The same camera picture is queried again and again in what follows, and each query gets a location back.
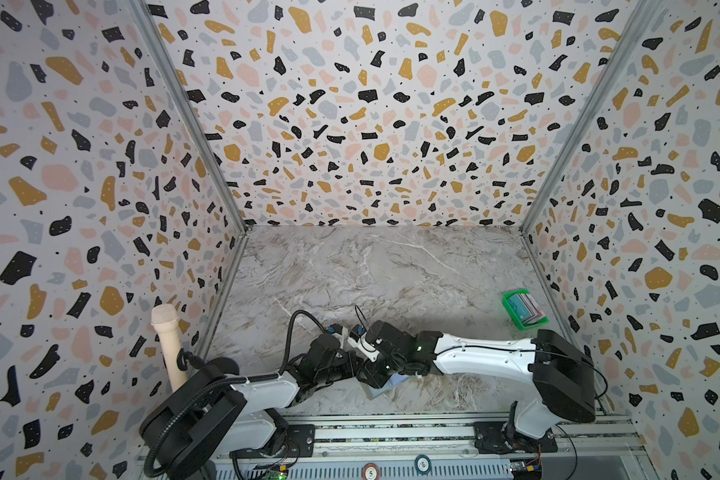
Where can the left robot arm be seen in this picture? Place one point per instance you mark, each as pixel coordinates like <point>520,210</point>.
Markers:
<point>218,405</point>

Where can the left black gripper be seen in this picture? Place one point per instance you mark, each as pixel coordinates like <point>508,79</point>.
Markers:
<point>350,357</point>

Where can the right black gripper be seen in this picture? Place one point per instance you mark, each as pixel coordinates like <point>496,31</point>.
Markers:
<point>381,367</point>

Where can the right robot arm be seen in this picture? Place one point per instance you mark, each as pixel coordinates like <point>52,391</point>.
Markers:
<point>562,375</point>

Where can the cards stack in tray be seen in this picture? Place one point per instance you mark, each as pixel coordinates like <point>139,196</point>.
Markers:
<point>526,308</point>

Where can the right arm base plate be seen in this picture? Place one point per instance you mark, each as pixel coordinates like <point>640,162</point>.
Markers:
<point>496,437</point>

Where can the red round marker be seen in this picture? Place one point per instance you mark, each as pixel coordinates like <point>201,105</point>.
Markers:
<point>370,471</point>

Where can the green card tray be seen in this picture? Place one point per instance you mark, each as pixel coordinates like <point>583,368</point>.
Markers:
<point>512,315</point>

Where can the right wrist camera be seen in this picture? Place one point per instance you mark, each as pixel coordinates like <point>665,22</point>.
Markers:
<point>357,340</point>

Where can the aluminium mounting rail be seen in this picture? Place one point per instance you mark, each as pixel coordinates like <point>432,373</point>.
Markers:
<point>608,448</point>

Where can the grey card holder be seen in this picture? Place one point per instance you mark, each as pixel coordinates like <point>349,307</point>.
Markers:
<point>393,381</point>

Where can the beige microphone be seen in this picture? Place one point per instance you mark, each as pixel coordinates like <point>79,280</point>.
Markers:
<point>165,321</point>

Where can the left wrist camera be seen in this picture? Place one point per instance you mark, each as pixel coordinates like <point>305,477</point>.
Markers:
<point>341,333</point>

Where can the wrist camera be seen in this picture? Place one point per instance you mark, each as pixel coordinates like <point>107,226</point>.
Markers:
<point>341,333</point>
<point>357,340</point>

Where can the green round marker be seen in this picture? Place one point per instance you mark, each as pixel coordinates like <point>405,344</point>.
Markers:
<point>422,464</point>

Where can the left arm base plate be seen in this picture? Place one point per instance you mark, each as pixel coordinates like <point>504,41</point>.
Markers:
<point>294,441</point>

